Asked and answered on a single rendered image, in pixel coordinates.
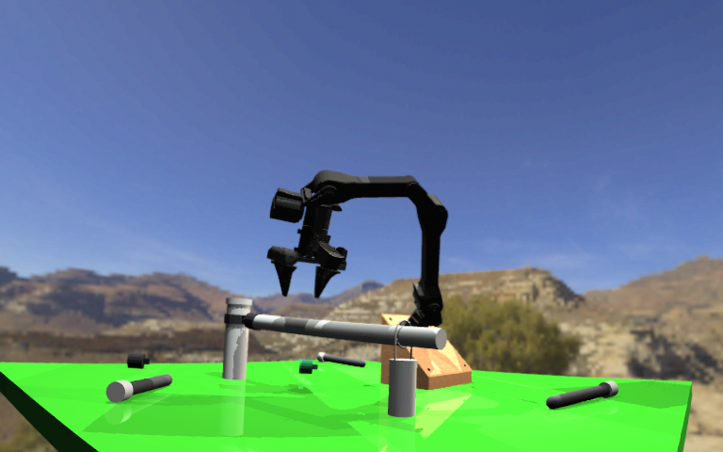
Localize grey metal post with cap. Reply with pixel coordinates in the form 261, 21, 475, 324
222, 298, 252, 380

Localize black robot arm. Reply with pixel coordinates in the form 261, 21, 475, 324
270, 169, 448, 328

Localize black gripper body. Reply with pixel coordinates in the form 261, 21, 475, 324
266, 225, 330, 267

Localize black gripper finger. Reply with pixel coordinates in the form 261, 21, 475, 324
314, 266, 341, 298
271, 261, 297, 297

